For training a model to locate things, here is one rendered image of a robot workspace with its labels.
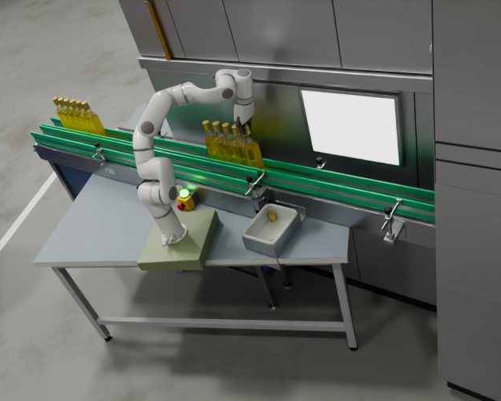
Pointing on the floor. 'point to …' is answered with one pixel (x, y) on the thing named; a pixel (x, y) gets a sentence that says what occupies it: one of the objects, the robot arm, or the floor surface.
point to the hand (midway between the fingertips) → (245, 127)
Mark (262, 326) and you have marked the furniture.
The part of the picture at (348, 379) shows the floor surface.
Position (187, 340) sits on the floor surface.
